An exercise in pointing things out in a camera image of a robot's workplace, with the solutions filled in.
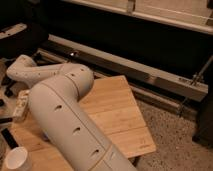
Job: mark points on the black remote control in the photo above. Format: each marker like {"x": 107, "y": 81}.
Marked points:
{"x": 9, "y": 138}

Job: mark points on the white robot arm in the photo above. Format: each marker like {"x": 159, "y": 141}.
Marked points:
{"x": 55, "y": 91}

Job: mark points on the wooden table board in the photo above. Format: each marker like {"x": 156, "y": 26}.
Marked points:
{"x": 112, "y": 107}

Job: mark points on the metal window rail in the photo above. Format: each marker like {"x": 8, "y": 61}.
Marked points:
{"x": 105, "y": 64}

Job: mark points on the black office chair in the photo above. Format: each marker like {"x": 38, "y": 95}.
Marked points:
{"x": 21, "y": 39}

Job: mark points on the white paper cup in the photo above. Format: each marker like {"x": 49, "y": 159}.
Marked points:
{"x": 18, "y": 159}

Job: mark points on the white carton box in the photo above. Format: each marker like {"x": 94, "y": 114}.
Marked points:
{"x": 21, "y": 108}

